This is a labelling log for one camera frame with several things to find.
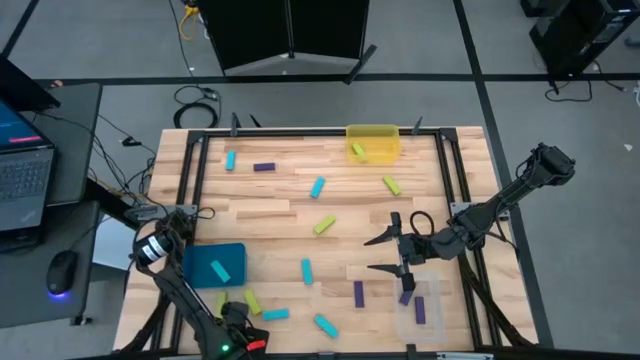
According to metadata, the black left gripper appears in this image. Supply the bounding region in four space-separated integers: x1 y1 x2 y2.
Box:
214 301 271 360

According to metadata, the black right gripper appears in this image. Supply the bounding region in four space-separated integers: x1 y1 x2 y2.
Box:
362 211 446 293

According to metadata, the blue plastic bin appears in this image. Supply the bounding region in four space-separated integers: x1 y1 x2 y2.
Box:
182 242 249 290

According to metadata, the clear plastic bin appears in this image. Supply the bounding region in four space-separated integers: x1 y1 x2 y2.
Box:
393 271 447 345

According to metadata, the yellow translucent plastic bin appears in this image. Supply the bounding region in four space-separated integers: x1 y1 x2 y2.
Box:
345 123 402 165

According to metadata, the black computer mouse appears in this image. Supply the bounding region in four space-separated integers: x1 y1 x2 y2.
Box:
46 249 80 297

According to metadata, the black side desk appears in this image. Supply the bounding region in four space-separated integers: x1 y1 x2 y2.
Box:
0 82 106 330

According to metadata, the black folding partition panel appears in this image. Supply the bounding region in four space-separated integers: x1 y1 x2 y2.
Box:
197 0 379 86

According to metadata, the grey laptop computer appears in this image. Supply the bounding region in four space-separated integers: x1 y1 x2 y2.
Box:
0 97 56 234

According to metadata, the black computer tower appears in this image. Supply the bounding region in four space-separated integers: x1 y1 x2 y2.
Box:
519 0 640 79

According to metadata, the black monitor panel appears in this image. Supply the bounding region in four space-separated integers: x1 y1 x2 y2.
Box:
0 53 62 112

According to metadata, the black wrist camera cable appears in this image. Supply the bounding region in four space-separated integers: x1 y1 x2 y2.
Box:
409 209 436 239

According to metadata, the coiled black cable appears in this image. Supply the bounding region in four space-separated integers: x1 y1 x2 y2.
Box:
172 83 222 130

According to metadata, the black floor cable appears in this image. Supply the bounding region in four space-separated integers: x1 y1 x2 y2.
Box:
543 74 626 104

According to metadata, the yellow cable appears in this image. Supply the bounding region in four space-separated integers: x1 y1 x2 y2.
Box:
178 2 201 42

